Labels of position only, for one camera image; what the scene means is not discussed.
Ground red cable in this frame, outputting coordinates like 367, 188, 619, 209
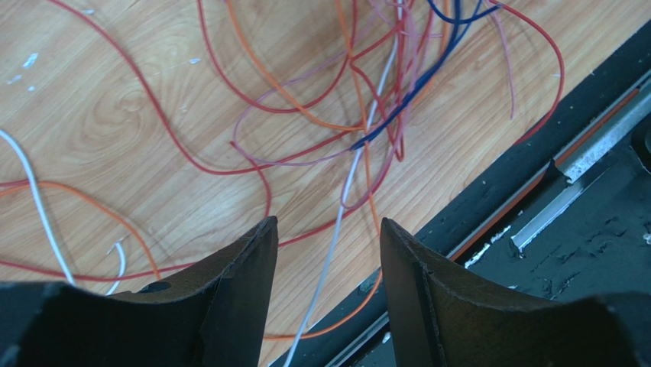
0, 0, 566, 284

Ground pink cable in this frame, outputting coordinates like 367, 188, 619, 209
231, 0, 517, 213

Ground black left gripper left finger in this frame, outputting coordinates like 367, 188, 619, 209
1, 216, 278, 366

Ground orange cable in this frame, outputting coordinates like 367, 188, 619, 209
0, 0, 454, 341

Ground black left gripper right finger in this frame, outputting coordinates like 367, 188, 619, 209
380, 218, 650, 366

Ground blue cable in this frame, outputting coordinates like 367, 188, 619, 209
351, 0, 502, 151

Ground aluminium frame rail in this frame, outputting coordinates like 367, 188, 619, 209
335, 76, 650, 364

